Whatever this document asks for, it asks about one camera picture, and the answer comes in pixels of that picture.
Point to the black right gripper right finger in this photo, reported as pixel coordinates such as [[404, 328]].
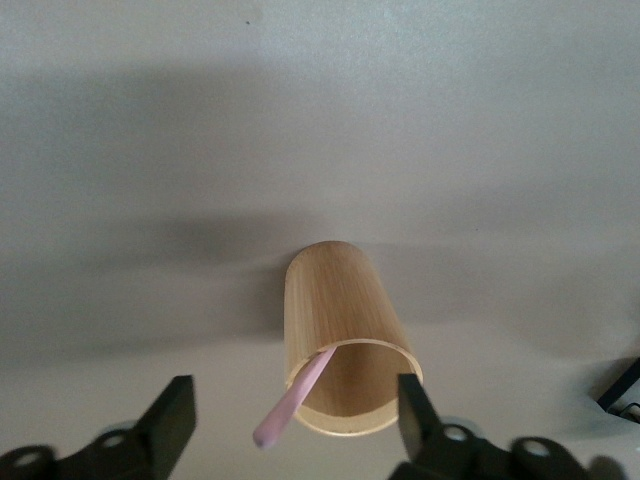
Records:
[[420, 430]]

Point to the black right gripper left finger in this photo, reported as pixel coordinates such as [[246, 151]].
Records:
[[165, 425]]

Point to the pink chopstick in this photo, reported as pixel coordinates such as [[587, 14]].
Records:
[[290, 400]]

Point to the wooden cylinder holder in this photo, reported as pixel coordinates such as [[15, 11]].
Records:
[[335, 300]]

